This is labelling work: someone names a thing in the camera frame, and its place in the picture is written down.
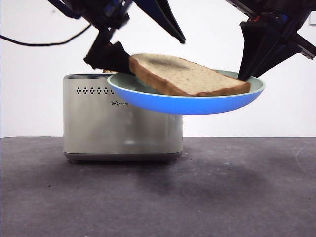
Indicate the white wall switch plate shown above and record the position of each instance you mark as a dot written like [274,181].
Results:
[313,22]

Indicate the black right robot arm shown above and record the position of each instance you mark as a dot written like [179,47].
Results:
[284,8]

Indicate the pale green round plate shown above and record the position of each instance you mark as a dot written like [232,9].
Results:
[187,105]

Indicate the cream two-slot toaster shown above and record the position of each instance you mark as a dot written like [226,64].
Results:
[98,133]

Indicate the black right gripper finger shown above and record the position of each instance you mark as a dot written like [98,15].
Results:
[279,47]
[251,47]

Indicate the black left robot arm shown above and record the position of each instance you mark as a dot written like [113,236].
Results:
[108,10]

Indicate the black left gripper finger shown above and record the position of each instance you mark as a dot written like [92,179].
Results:
[168,19]
[108,58]

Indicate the large brown bread slice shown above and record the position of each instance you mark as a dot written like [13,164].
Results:
[187,79]

